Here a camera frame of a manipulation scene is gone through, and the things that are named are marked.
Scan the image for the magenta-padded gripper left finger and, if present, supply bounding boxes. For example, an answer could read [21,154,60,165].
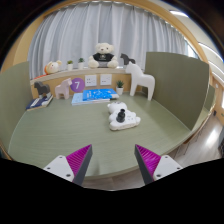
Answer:
[43,144,94,187]

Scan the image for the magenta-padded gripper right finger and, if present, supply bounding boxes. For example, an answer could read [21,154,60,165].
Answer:
[134,144,184,185]

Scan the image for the small black charger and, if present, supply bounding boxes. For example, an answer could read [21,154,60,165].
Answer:
[115,108,127,123]

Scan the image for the white bear-shaped power strip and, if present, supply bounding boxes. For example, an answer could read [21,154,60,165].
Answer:
[107,101,142,131]

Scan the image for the dark blue book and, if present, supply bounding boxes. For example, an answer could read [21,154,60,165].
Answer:
[25,93,54,111]

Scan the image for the light blue book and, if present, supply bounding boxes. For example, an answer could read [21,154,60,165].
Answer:
[70,92,111,107]

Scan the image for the pink horse figurine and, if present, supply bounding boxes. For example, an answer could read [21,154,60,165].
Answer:
[54,77,73,100]

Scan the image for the green partition panel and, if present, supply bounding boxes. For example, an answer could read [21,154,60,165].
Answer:
[144,51,211,131]
[0,60,34,151]

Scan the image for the grey horse figurine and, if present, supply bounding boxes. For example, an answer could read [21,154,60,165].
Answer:
[33,81,52,99]

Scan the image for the bright blue book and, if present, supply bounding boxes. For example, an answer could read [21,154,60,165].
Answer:
[82,88,120,102]

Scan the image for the round purple number sign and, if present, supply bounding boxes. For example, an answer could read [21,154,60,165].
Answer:
[70,77,86,94]

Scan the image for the large white horse figurine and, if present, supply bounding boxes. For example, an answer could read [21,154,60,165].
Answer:
[124,62,156,102]

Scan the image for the orange and white plush toy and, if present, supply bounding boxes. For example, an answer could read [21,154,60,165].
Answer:
[43,59,63,76]

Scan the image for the wooden window ledge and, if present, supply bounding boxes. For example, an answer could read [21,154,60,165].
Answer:
[29,66,148,99]

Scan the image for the black horse figurine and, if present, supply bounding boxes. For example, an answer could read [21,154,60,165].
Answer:
[119,52,137,67]

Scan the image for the cream teddy bear black shirt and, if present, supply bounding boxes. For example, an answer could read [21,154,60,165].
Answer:
[87,42,120,69]

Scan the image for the white-grey curtain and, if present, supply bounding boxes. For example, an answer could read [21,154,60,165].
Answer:
[27,1,188,80]

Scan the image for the ceiling lights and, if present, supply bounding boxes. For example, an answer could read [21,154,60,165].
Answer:
[169,9,224,76]

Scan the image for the white wall socket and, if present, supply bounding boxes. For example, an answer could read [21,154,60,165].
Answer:
[99,73,113,86]
[84,74,98,88]

